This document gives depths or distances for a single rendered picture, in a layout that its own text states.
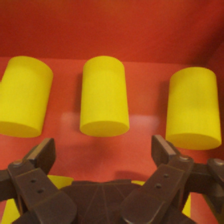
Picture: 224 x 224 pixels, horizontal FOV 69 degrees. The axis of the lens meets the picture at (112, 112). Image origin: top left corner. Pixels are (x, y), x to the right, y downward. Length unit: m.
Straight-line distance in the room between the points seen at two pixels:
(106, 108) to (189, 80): 0.13
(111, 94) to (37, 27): 0.17
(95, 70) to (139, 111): 0.10
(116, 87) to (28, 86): 0.12
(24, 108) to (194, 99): 0.22
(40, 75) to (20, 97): 0.05
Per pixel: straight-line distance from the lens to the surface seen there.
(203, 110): 0.24
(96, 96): 0.22
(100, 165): 0.25
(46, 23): 0.31
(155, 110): 0.29
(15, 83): 0.26
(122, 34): 0.30
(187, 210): 0.21
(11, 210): 0.21
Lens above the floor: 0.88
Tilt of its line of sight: 64 degrees down
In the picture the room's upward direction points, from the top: 2 degrees clockwise
